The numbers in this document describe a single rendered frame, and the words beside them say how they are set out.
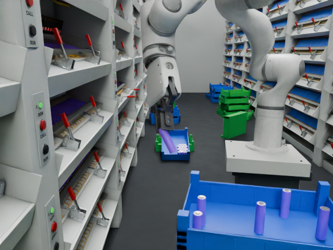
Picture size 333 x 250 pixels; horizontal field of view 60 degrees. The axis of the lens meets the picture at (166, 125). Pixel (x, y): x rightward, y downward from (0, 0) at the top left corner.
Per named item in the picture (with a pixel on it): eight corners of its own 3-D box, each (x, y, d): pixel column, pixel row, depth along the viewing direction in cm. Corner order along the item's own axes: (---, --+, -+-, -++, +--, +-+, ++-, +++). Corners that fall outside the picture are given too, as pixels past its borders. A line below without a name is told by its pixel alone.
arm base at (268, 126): (282, 144, 142) (286, 106, 138) (294, 155, 123) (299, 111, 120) (243, 141, 144) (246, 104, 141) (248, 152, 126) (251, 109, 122)
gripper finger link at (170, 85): (180, 83, 63) (174, 106, 65) (166, 73, 69) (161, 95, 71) (175, 82, 63) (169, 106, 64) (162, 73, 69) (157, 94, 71)
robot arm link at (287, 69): (263, 105, 139) (268, 54, 135) (304, 110, 126) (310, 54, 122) (251, 107, 130) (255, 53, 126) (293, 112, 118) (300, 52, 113)
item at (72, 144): (110, 123, 116) (120, 90, 112) (52, 198, 57) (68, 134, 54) (61, 108, 114) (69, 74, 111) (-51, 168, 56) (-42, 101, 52)
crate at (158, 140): (192, 143, 244) (192, 134, 242) (194, 151, 224) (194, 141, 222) (156, 143, 244) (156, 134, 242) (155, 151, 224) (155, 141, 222)
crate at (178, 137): (189, 160, 206) (190, 151, 202) (161, 160, 206) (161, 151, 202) (187, 135, 231) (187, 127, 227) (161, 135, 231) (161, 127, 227)
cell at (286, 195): (287, 214, 64) (290, 187, 62) (289, 218, 62) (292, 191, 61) (278, 213, 64) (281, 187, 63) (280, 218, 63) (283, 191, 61)
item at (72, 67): (108, 74, 111) (118, 38, 108) (42, 100, 52) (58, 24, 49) (56, 58, 109) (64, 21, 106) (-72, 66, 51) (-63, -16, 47)
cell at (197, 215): (202, 240, 55) (203, 210, 54) (201, 246, 54) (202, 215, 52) (192, 239, 56) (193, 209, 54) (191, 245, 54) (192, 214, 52)
